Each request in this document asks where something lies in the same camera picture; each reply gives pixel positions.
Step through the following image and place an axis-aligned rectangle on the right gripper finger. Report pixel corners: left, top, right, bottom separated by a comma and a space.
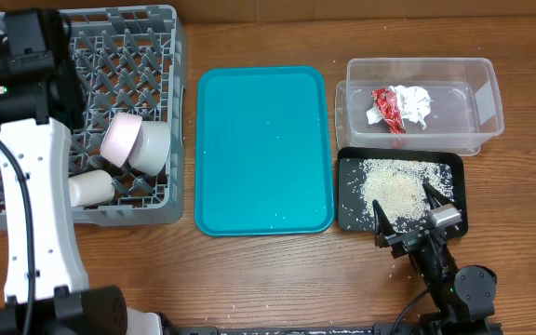
372, 200, 399, 248
422, 182, 455, 214

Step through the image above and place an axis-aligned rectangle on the rice pile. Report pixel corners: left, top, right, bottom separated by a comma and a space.
360, 159, 441, 233

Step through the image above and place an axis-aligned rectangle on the white tissue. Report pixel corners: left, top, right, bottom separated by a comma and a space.
366, 86, 433, 130

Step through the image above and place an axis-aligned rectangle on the red snack wrapper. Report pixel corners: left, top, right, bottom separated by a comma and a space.
371, 88, 406, 134

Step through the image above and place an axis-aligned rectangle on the grey-green bowl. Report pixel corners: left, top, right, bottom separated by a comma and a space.
128, 121, 171, 176

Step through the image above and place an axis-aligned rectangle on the small pink plate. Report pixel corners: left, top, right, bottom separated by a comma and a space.
100, 113, 142, 168

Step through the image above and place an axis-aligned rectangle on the white paper cup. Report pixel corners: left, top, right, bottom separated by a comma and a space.
68, 170, 114, 207

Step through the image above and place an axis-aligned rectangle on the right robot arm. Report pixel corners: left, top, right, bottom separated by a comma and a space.
372, 182, 503, 335

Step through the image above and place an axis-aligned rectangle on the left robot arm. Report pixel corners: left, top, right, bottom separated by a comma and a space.
0, 8, 127, 334

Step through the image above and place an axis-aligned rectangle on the black tray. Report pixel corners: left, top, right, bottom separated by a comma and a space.
336, 147, 468, 238

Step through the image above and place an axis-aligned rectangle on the clear plastic bin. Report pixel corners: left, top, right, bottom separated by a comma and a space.
335, 58, 504, 155

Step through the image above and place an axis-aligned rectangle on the teal serving tray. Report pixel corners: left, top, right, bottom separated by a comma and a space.
194, 65, 335, 236

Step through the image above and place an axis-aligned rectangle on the grey plastic dish rack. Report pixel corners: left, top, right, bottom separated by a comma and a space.
0, 5, 187, 230

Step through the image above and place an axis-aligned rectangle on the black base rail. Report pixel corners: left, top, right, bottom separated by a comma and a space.
160, 322, 503, 335

